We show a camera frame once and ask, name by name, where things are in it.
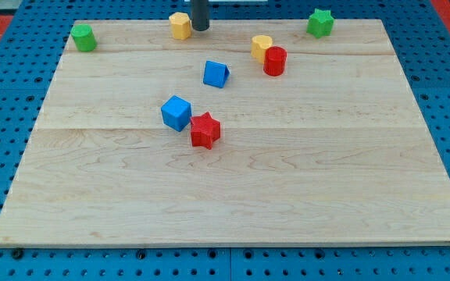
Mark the red star block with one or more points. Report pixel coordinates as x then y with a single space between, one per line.
205 130

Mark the blue cube block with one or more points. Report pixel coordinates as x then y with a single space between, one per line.
176 113

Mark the blue triangle block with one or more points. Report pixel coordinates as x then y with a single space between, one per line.
215 74

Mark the red cylinder block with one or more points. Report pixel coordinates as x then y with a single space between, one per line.
274 62

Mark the light wooden board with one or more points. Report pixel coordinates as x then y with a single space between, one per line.
334 152

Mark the yellow hexagon block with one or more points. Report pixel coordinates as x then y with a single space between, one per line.
180 25

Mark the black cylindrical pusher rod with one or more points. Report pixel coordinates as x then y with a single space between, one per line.
200 14

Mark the green star block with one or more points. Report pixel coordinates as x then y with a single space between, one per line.
320 23

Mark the green cylinder block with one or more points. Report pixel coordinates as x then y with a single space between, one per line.
83 37

